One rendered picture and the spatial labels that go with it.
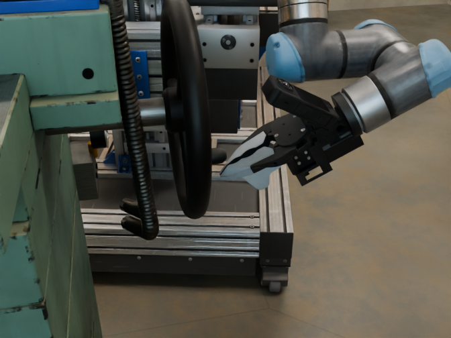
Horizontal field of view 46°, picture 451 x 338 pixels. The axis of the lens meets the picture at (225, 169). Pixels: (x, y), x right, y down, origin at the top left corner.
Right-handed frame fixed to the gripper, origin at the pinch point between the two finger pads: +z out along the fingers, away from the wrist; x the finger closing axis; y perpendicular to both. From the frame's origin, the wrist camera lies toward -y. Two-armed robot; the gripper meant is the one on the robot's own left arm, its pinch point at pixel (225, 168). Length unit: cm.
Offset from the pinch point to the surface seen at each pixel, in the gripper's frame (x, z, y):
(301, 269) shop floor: 45, 6, 80
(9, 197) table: -26.8, 11.4, -27.7
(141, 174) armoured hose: -5.2, 8.8, -9.8
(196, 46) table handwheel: -9.8, -6.7, -23.3
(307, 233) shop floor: 61, 0, 85
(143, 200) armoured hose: -5.4, 10.9, -6.0
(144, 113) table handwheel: -3.6, 3.9, -16.4
